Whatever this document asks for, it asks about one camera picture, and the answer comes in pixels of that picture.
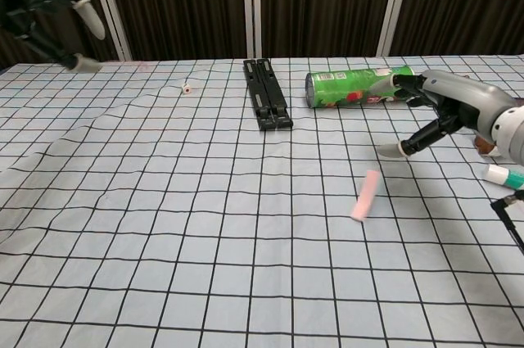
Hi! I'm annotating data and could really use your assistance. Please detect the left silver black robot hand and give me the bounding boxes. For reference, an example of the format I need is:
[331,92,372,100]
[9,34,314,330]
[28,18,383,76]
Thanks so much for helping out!
[0,0,106,72]

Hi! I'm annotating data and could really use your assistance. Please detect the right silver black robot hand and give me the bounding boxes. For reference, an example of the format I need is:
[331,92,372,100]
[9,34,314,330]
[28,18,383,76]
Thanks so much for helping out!
[376,69,517,159]

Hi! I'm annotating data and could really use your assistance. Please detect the small pink object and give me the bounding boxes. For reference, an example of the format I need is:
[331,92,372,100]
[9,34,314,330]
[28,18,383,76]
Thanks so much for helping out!
[350,169,381,224]

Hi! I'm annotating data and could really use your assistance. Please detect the white green glue stick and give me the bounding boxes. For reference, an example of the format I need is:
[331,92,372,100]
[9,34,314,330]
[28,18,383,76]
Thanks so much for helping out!
[482,163,524,192]

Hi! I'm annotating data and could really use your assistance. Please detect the green chips can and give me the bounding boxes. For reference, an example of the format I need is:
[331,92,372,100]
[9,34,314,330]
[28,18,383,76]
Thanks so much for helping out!
[305,65,417,110]

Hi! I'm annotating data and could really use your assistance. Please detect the black folding laptop stand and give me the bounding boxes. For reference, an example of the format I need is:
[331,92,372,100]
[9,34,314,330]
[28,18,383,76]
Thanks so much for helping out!
[242,58,296,133]

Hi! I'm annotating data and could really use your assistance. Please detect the blue checkered tablecloth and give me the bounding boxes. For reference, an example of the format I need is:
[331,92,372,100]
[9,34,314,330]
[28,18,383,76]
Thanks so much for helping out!
[0,52,524,348]

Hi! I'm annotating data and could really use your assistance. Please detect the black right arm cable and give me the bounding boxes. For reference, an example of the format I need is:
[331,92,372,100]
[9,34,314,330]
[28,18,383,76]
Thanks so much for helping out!
[490,190,524,257]

